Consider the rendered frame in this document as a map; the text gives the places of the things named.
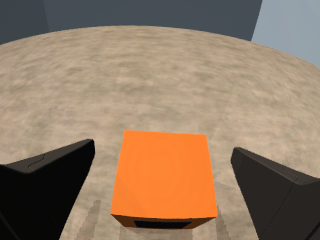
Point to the orange block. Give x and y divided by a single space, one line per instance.
164 181

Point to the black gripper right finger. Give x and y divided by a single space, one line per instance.
284 203

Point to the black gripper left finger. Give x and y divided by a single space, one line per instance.
37 194

